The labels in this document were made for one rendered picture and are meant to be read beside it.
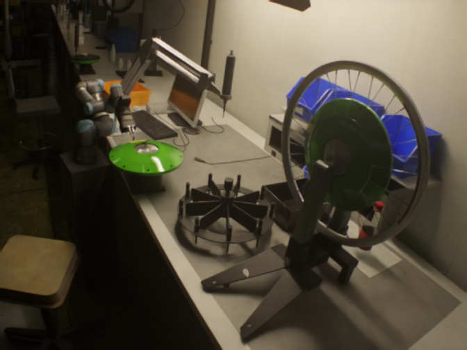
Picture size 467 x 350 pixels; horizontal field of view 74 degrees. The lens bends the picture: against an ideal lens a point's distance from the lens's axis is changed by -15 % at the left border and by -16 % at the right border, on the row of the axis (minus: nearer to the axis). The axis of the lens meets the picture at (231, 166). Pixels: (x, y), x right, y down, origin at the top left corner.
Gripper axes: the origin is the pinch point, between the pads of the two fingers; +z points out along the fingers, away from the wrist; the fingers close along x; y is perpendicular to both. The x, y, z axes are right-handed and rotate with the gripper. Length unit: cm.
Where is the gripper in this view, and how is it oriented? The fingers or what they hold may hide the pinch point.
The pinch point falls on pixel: (133, 138)
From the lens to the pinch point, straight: 162.7
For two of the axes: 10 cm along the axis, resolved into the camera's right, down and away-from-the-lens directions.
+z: 4.0, 8.6, -3.2
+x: -8.1, 1.6, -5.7
